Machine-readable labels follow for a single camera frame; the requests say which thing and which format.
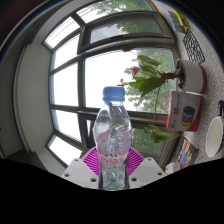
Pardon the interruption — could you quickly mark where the colourful flat book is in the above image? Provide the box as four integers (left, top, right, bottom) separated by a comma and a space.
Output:
176, 135, 200, 170

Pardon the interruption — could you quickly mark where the black mesh mat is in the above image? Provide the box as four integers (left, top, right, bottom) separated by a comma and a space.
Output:
182, 28, 206, 65

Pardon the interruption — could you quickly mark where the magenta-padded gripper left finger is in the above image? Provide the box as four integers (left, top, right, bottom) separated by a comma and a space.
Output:
60, 147, 102, 190

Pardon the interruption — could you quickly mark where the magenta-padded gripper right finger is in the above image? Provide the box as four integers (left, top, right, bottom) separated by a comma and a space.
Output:
125, 146, 167, 190

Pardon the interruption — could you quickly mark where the white mug with black handle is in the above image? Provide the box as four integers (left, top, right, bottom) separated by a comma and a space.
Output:
205, 99, 224, 158

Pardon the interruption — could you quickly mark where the white box with coloured spools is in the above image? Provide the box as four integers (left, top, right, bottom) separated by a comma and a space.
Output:
166, 90, 203, 133

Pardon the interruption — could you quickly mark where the clear blue-capped water bottle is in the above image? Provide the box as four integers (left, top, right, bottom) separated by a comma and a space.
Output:
92, 86, 133, 191

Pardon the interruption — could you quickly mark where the green plant in white pot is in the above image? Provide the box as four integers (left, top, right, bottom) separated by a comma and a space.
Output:
118, 54, 208, 144

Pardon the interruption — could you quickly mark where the light blue small pack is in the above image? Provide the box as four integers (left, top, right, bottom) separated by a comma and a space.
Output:
166, 9, 178, 32

